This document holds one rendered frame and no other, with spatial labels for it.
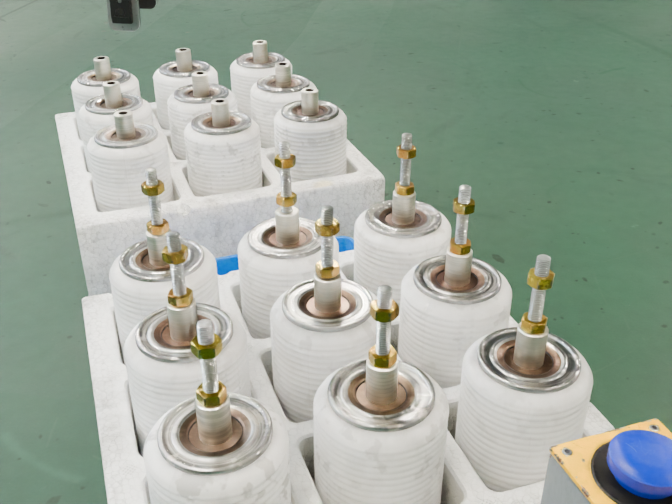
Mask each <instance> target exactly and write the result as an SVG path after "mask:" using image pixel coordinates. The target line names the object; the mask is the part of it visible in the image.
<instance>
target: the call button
mask: <svg viewBox="0 0 672 504"><path fill-rule="evenodd" d="M607 464H608V467H609V469H610V471H611V472H612V474H613V475H614V477H615V479H616V480H617V482H618V483H619V484H620V485H621V486H622V487H623V488H624V489H626V490H627V491H629V492H631V493H632V494H635V495H637V496H640V497H643V498H647V499H663V498H667V497H669V496H671V495H672V439H670V438H668V437H666V436H664V435H661V434H659V433H656V432H652V431H647V430H628V431H624V432H621V433H619V434H617V435H616V436H614V438H613V439H612V440H611V441H610V444H609V448H608V452H607Z"/></svg>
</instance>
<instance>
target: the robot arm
mask: <svg viewBox="0 0 672 504"><path fill-rule="evenodd" d="M106 2H107V12H108V22H109V26H110V28H111V29H112V30H115V31H136V30H137V29H138V28H139V27H140V25H141V21H140V8H141V9H152V8H154V7H155V6H156V4H157V0H106Z"/></svg>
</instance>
